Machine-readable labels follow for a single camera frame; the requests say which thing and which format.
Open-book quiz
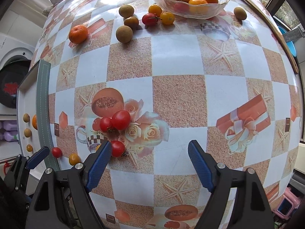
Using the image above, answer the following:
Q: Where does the yellow cherry tomato bottom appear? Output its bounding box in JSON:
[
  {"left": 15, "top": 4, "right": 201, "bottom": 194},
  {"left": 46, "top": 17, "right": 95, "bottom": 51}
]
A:
[{"left": 68, "top": 153, "right": 81, "bottom": 166}]

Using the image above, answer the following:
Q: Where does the white tray with green rim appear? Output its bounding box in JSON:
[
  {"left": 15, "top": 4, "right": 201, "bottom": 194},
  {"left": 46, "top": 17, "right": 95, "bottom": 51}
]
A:
[{"left": 17, "top": 60, "right": 54, "bottom": 157}]

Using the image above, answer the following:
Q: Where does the yellow cherry tomato upper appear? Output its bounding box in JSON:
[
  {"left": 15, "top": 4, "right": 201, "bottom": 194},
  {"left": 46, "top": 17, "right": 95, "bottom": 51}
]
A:
[{"left": 148, "top": 4, "right": 162, "bottom": 17}]

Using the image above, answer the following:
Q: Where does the brown longan middle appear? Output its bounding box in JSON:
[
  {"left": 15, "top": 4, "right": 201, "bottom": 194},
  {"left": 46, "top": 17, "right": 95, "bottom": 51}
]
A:
[{"left": 124, "top": 16, "right": 139, "bottom": 30}]

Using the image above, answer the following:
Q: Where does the purple detergent bottle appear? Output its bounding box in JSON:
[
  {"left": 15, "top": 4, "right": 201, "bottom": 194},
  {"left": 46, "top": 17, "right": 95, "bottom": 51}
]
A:
[{"left": 0, "top": 120, "right": 18, "bottom": 142}]

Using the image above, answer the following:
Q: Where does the blue plastic basin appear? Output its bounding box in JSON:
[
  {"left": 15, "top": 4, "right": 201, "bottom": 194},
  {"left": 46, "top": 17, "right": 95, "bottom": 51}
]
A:
[{"left": 278, "top": 26, "right": 297, "bottom": 57}]

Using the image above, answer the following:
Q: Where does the orange tangerine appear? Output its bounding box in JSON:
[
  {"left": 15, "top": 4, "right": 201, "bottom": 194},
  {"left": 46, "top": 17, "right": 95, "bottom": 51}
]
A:
[
  {"left": 32, "top": 115, "right": 38, "bottom": 130},
  {"left": 68, "top": 25, "right": 88, "bottom": 44}
]

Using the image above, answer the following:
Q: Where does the green-brown longan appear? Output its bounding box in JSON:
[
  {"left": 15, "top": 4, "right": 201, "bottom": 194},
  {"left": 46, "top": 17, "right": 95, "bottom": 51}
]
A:
[
  {"left": 118, "top": 5, "right": 134, "bottom": 18},
  {"left": 116, "top": 25, "right": 133, "bottom": 43}
]

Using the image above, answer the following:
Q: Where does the green-brown longan lower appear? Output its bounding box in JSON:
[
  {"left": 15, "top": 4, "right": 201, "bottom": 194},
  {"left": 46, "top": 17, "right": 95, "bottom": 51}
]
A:
[{"left": 116, "top": 25, "right": 133, "bottom": 43}]

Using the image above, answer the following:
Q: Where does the yellow cherry tomato lone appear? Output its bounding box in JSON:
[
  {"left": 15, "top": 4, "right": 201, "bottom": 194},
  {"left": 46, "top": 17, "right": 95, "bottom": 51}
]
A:
[{"left": 26, "top": 144, "right": 33, "bottom": 152}]

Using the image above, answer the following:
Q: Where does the orange in bowl front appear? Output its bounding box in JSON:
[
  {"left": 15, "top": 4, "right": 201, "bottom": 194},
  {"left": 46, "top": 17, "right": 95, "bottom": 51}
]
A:
[{"left": 188, "top": 0, "right": 208, "bottom": 15}]

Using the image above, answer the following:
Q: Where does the yellow cherry tomato cluster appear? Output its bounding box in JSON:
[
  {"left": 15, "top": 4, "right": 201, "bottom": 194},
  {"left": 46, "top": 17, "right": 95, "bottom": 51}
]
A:
[{"left": 159, "top": 11, "right": 175, "bottom": 25}]

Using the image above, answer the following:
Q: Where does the small red cherry tomato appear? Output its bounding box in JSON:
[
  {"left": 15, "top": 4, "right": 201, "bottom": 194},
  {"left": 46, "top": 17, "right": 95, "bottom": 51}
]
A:
[{"left": 99, "top": 117, "right": 113, "bottom": 132}]

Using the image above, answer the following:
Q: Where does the clear glass fruit bowl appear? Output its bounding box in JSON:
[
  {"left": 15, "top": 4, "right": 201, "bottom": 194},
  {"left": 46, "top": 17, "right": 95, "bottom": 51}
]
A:
[{"left": 147, "top": 0, "right": 231, "bottom": 20}]

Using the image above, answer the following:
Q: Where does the green-brown longan top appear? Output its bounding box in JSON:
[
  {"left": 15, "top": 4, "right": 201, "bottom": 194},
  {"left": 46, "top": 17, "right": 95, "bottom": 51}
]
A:
[{"left": 118, "top": 5, "right": 134, "bottom": 18}]

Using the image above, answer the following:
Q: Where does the white washing machine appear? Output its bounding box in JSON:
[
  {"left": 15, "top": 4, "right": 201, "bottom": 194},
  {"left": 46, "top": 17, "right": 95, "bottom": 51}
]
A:
[{"left": 0, "top": 33, "right": 35, "bottom": 116}]

